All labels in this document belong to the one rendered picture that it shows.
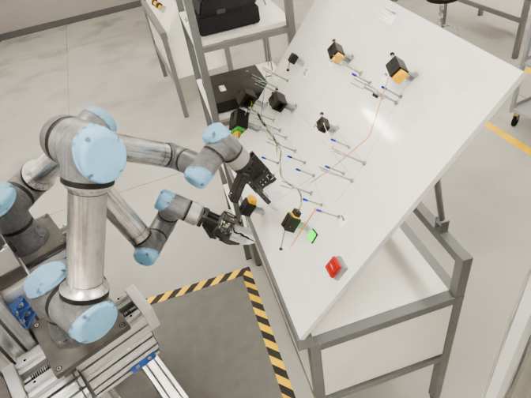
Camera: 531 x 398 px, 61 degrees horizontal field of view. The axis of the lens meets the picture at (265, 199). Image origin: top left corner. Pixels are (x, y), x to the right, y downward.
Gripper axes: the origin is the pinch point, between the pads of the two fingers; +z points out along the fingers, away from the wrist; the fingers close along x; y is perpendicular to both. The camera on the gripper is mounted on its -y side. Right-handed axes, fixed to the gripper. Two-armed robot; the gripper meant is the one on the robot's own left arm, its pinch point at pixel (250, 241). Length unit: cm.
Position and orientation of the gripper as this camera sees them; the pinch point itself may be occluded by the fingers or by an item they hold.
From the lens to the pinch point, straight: 159.4
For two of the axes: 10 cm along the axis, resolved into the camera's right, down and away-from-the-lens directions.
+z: 8.9, 4.1, 2.0
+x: 3.0, -8.5, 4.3
